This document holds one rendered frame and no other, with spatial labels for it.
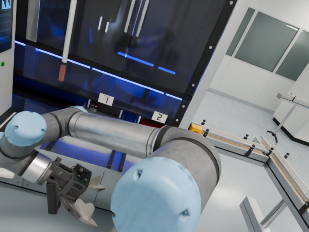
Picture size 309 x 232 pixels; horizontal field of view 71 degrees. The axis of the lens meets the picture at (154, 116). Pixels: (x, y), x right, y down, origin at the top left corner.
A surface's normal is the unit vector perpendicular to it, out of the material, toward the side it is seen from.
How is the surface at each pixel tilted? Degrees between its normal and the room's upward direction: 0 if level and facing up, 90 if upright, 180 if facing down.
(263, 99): 90
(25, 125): 25
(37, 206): 0
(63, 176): 84
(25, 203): 0
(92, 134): 86
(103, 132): 67
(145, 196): 83
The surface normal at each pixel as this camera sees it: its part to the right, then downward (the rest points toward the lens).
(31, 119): 0.63, -0.55
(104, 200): -0.04, 0.46
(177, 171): 0.36, -0.79
